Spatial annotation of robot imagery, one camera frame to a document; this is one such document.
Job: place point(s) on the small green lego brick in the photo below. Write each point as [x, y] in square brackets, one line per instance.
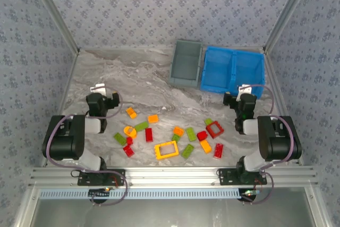
[208, 122]
[176, 138]

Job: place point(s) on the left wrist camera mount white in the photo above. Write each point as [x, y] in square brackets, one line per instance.
[97, 87]

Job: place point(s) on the orange lego brick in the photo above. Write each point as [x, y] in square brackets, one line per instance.
[153, 118]
[205, 146]
[178, 130]
[131, 112]

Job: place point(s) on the red lego window frame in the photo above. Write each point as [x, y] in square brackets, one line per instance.
[210, 131]

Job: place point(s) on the blue two-compartment plastic bin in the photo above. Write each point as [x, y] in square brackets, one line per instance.
[220, 70]

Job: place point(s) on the black controller board with LED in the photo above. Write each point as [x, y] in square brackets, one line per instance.
[98, 193]
[248, 193]

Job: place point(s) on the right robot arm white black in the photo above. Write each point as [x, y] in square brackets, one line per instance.
[276, 142]

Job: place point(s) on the aluminium frame post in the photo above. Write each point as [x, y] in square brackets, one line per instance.
[287, 11]
[56, 11]

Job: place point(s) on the small red lego brick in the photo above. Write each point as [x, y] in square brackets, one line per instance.
[129, 141]

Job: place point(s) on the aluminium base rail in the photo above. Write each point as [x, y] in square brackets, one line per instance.
[170, 176]

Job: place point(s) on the grey plastic bin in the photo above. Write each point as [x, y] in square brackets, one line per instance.
[186, 65]

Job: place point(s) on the long red lego brick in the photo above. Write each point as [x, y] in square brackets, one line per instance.
[219, 150]
[149, 134]

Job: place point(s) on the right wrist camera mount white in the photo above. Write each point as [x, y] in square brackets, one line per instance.
[245, 88]

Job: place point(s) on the yellow lego window frame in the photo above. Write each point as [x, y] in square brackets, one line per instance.
[157, 152]

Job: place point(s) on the aluminium table side rail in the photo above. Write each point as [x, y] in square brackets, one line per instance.
[275, 78]
[65, 91]

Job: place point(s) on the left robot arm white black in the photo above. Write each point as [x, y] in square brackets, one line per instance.
[63, 142]

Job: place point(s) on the grey metal lower tray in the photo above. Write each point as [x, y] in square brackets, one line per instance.
[170, 213]

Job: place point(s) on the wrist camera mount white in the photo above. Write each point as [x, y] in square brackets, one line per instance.
[97, 87]
[245, 88]

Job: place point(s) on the long green lego brick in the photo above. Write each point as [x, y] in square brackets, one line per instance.
[141, 126]

